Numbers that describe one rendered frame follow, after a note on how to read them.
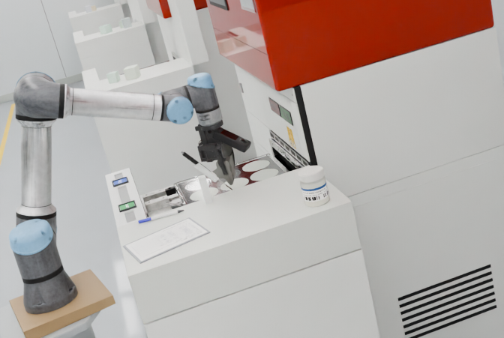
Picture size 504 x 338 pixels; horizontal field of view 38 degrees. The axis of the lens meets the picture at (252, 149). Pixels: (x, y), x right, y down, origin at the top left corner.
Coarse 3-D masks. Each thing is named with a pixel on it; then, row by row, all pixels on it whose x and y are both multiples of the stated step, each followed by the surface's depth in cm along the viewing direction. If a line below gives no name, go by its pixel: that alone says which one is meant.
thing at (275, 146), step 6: (270, 138) 270; (270, 144) 271; (276, 144) 262; (276, 150) 270; (282, 150) 254; (276, 156) 270; (288, 156) 248; (276, 162) 270; (282, 162) 263; (294, 162) 242; (282, 168) 263; (288, 168) 256
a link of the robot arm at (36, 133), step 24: (24, 120) 205; (48, 120) 207; (24, 144) 208; (48, 144) 210; (24, 168) 210; (48, 168) 212; (24, 192) 211; (48, 192) 213; (24, 216) 210; (48, 216) 212
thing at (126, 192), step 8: (128, 168) 270; (112, 176) 265; (120, 176) 264; (128, 176) 261; (128, 184) 253; (112, 192) 249; (120, 192) 249; (128, 192) 245; (136, 192) 244; (112, 200) 242; (120, 200) 240; (128, 200) 239; (136, 200) 236; (112, 208) 234; (136, 208) 229; (120, 216) 227; (128, 216) 226; (136, 216) 223; (144, 216) 222; (120, 224) 220
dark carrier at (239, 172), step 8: (272, 160) 259; (240, 168) 259; (264, 168) 254; (272, 168) 252; (280, 168) 250; (240, 176) 252; (248, 176) 250; (184, 184) 257; (192, 184) 256; (208, 184) 252; (216, 184) 250; (248, 184) 243; (184, 192) 250; (192, 192) 248; (224, 192) 241; (192, 200) 241
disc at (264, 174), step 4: (256, 172) 251; (260, 172) 251; (264, 172) 250; (268, 172) 249; (272, 172) 248; (276, 172) 247; (252, 176) 249; (256, 176) 248; (260, 176) 247; (264, 176) 246; (268, 176) 245; (272, 176) 245; (256, 180) 245; (260, 180) 244
